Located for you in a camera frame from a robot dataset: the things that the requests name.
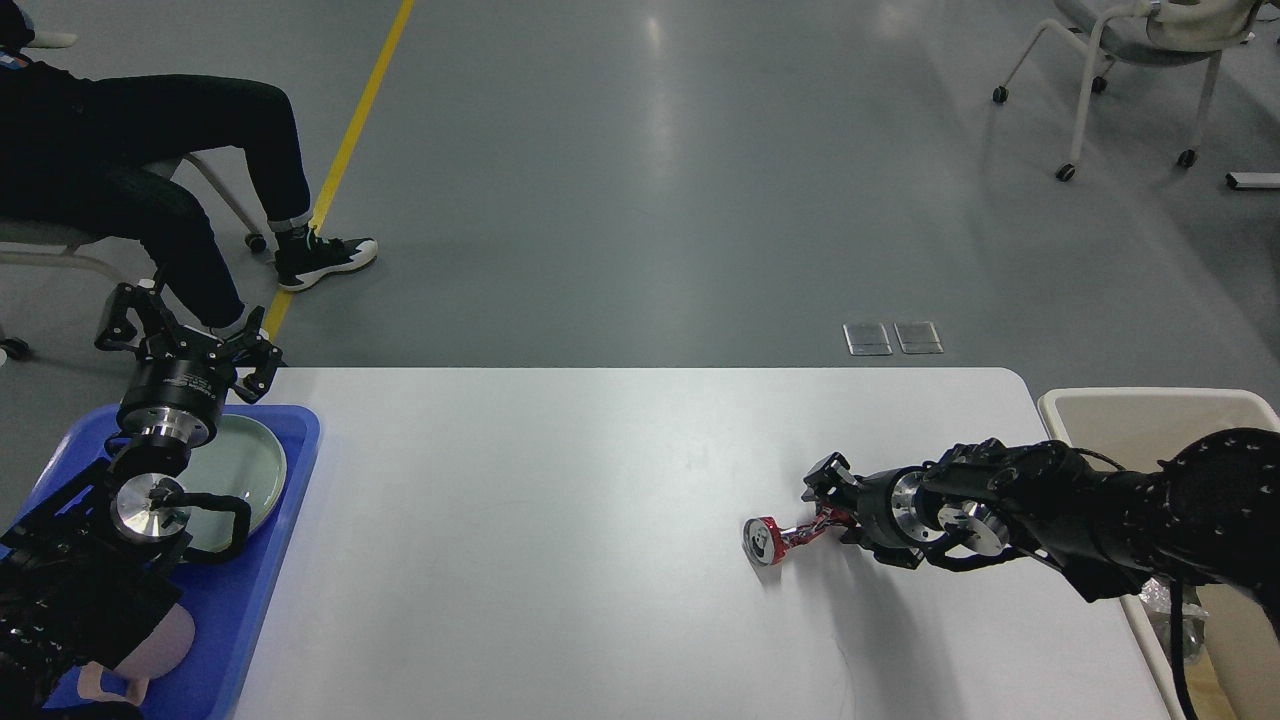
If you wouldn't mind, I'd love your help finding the blue plastic tray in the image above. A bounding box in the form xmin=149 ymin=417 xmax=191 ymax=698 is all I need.
xmin=17 ymin=404 xmax=321 ymax=719

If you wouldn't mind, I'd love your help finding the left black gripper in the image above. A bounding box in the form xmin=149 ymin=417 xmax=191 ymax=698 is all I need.
xmin=95 ymin=283 xmax=283 ymax=446

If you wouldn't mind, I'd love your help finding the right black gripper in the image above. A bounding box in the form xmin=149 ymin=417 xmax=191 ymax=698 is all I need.
xmin=801 ymin=452 xmax=931 ymax=570

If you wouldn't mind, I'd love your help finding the white bar on floor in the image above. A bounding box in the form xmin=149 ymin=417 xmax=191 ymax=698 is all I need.
xmin=1225 ymin=170 xmax=1280 ymax=191

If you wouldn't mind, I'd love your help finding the mint green plate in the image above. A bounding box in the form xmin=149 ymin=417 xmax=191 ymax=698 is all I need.
xmin=175 ymin=415 xmax=287 ymax=536

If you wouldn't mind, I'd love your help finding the metal floor plate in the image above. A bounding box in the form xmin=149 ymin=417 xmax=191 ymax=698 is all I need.
xmin=842 ymin=322 xmax=893 ymax=357
xmin=893 ymin=322 xmax=945 ymax=355

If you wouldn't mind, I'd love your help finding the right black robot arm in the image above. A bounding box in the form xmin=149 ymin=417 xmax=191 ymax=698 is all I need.
xmin=765 ymin=428 xmax=1279 ymax=625

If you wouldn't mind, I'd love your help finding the grey office chair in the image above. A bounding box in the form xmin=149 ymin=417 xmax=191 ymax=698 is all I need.
xmin=992 ymin=1 xmax=1263 ymax=182

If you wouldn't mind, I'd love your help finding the seated person in black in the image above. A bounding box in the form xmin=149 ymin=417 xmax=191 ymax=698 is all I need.
xmin=1 ymin=1 xmax=379 ymax=338

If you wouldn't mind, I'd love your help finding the crushed red soda can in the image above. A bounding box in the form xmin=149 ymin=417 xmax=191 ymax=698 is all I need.
xmin=741 ymin=505 xmax=856 ymax=568

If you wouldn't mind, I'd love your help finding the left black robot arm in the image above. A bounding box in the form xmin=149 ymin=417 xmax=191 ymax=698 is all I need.
xmin=1 ymin=282 xmax=283 ymax=719

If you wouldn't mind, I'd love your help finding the beige plastic bin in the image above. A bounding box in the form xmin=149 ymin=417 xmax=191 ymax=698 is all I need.
xmin=1038 ymin=387 xmax=1279 ymax=719

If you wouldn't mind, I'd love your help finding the pink mug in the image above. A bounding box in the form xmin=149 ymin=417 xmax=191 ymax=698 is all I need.
xmin=76 ymin=603 xmax=196 ymax=707

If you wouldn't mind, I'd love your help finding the left white chair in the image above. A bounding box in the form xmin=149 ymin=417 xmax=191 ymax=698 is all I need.
xmin=3 ymin=29 xmax=276 ymax=332

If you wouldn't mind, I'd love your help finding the foil tray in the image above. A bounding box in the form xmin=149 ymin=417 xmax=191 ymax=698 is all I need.
xmin=1139 ymin=577 xmax=1210 ymax=664

